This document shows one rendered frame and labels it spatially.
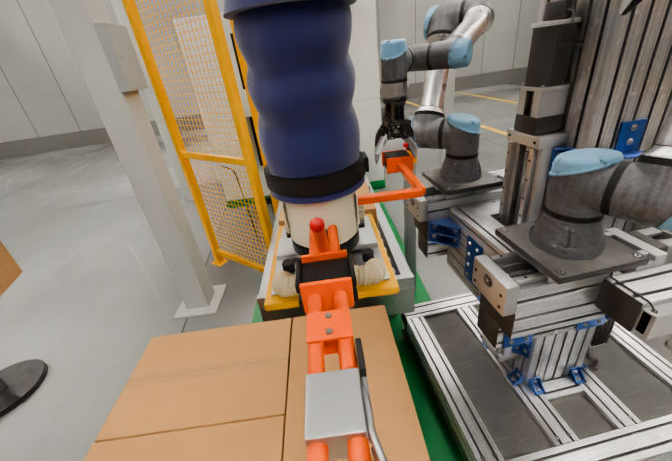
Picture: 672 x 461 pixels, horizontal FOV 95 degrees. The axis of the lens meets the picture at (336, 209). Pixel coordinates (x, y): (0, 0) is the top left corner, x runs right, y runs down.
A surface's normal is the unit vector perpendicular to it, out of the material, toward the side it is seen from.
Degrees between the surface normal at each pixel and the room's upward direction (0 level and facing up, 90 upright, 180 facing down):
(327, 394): 0
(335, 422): 0
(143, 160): 90
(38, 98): 90
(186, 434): 0
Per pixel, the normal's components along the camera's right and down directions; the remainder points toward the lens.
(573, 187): -0.79, 0.33
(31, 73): 0.17, 0.43
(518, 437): -0.11, -0.88
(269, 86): -0.56, 0.11
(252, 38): -0.62, 0.31
